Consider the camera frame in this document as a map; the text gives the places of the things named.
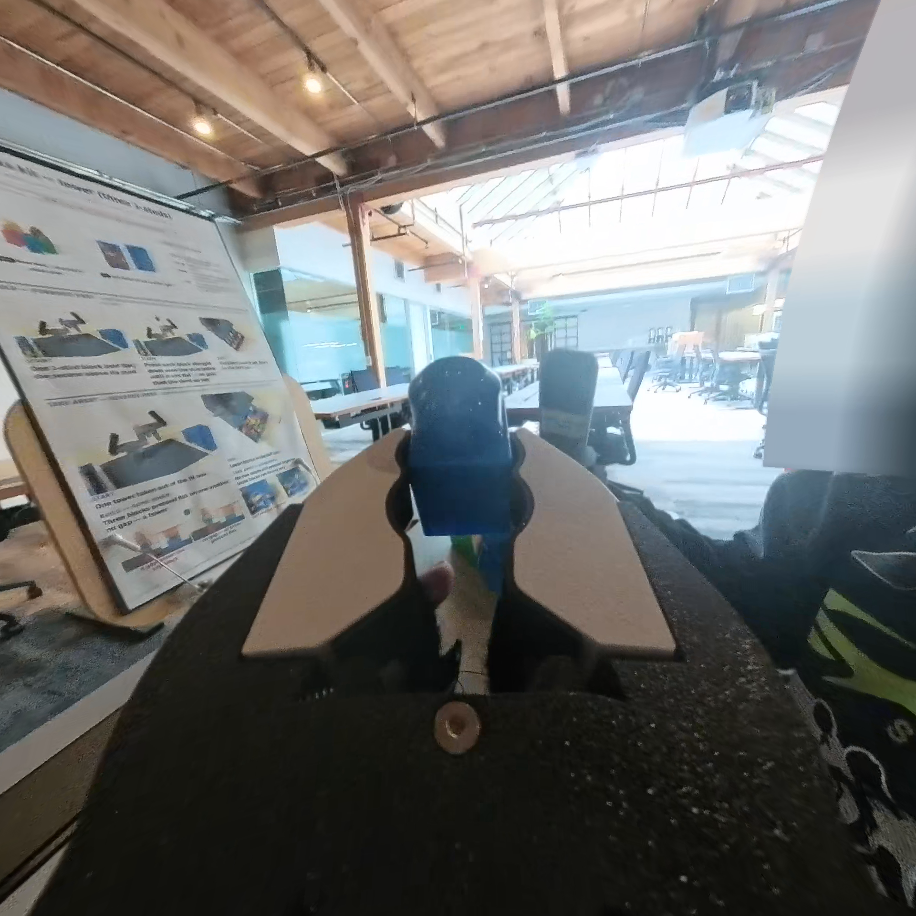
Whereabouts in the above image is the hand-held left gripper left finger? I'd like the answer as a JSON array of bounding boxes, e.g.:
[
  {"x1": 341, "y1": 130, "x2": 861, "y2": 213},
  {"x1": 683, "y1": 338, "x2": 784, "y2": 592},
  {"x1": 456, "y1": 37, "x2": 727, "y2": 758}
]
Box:
[{"x1": 242, "y1": 429, "x2": 419, "y2": 659}]

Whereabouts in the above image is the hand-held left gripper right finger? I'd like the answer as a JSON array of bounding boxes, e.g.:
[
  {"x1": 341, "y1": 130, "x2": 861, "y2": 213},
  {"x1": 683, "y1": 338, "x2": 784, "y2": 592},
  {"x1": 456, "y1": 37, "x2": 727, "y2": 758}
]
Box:
[{"x1": 508, "y1": 428, "x2": 677, "y2": 659}]

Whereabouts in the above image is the blue block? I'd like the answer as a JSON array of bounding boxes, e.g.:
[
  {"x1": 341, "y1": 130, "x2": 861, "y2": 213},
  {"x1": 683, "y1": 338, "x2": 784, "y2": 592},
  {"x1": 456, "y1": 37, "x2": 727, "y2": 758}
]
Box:
[{"x1": 406, "y1": 356, "x2": 515, "y2": 595}]

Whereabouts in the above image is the person's left hand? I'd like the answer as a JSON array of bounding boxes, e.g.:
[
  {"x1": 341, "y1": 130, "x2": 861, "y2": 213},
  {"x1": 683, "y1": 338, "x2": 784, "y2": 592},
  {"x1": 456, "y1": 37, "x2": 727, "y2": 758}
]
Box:
[{"x1": 409, "y1": 562, "x2": 459, "y2": 689}]

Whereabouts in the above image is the wooden desk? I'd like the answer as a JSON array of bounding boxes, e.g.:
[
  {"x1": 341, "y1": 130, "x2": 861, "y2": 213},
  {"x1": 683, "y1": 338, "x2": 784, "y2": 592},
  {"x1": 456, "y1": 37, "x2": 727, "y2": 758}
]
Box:
[
  {"x1": 311, "y1": 383, "x2": 412, "y2": 437},
  {"x1": 501, "y1": 361, "x2": 634, "y2": 430}
]

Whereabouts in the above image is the black office chair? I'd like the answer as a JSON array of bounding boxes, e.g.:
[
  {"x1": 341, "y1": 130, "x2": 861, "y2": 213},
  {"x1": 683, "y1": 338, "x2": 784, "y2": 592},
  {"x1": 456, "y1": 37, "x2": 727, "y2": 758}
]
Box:
[
  {"x1": 537, "y1": 349, "x2": 638, "y2": 469},
  {"x1": 0, "y1": 501, "x2": 44, "y2": 641}
]

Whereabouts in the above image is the white poster stand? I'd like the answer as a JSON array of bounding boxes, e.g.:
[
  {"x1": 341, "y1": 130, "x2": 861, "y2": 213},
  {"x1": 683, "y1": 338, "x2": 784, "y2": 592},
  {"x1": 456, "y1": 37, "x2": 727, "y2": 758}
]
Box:
[{"x1": 100, "y1": 537, "x2": 201, "y2": 593}]

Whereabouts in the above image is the instruction poster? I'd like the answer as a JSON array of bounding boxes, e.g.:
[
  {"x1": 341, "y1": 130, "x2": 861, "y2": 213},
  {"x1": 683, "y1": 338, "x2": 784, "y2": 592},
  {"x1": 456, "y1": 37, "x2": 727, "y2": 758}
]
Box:
[{"x1": 0, "y1": 150, "x2": 317, "y2": 615}]

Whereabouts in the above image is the white ceiling unit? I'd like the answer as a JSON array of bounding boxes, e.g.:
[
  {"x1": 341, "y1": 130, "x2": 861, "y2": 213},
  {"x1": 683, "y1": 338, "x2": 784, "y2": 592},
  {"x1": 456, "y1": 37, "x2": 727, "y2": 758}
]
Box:
[{"x1": 683, "y1": 79, "x2": 777, "y2": 155}]

